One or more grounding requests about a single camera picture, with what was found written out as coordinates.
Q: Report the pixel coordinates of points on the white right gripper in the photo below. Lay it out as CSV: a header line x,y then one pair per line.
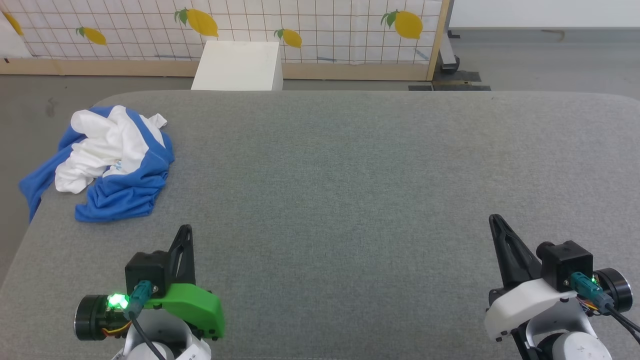
x,y
525,302

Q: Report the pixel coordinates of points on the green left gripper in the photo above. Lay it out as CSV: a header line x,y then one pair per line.
x,y
200,305

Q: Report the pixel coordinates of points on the blue and white shirt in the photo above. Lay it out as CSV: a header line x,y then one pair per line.
x,y
125,185

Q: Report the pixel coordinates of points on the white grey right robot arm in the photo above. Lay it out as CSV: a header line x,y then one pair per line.
x,y
570,345

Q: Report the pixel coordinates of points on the grey fabric sofa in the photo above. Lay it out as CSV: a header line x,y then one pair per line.
x,y
350,200

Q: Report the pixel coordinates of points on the black floor mat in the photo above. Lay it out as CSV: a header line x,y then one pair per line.
x,y
457,80

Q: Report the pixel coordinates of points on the white box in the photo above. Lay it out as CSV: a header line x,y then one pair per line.
x,y
237,65

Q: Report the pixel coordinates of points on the black caster foot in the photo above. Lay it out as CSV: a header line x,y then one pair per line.
x,y
448,57

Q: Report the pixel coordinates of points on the lemon print partition screen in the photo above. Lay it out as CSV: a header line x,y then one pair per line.
x,y
140,25

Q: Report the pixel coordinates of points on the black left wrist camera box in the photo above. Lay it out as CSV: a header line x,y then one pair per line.
x,y
146,272

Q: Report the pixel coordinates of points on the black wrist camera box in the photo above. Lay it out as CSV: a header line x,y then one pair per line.
x,y
146,272
567,262

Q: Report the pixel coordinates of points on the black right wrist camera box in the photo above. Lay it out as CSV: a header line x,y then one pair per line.
x,y
567,262

